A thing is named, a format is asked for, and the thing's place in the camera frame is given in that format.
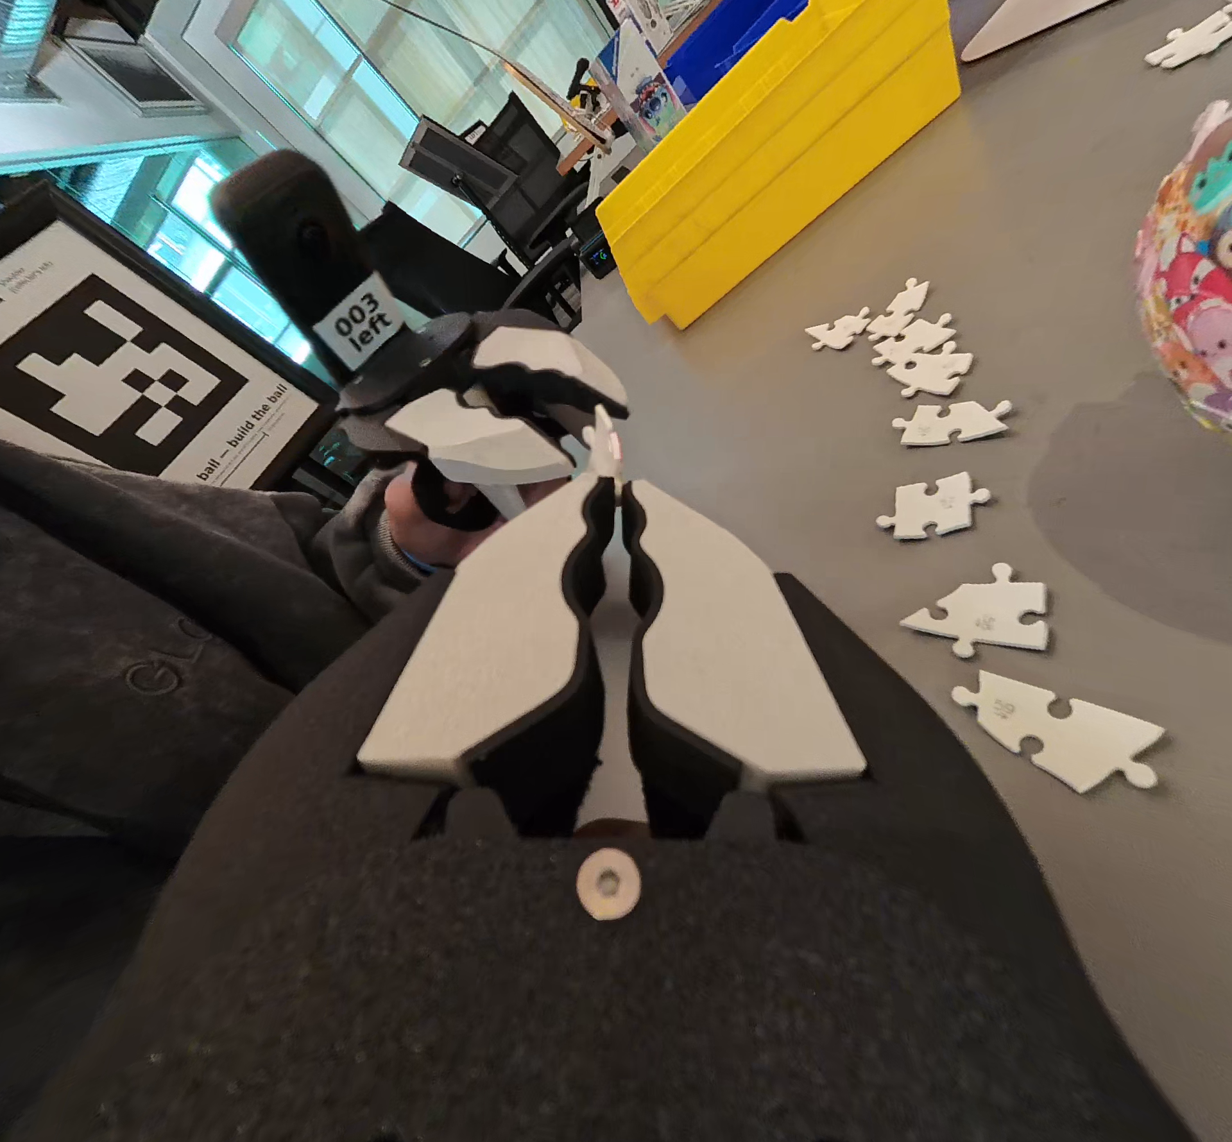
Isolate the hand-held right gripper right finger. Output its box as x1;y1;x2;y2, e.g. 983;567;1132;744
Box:
616;476;872;839

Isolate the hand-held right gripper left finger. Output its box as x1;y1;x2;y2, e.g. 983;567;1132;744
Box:
356;478;614;835

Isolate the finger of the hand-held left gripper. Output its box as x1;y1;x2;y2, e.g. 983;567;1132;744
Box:
473;322;633;416
384;387;581;513

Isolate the single white puzzle piece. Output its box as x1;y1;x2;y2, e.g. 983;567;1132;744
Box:
1145;3;1232;70
588;403;627;489

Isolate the colourful puzzle ball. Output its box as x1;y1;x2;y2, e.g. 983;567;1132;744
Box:
1132;103;1232;435

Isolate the person's left forearm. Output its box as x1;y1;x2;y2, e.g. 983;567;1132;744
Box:
289;465;416;626

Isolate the row of white puzzle pieces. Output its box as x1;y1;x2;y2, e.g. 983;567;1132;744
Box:
805;275;1169;796

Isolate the person's left hand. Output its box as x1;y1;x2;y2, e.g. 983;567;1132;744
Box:
382;468;466;576

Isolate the black framed marker sign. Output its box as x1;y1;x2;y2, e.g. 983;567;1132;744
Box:
0;179;338;489

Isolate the yellow plastic bin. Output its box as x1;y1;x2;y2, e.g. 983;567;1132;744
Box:
597;0;963;331

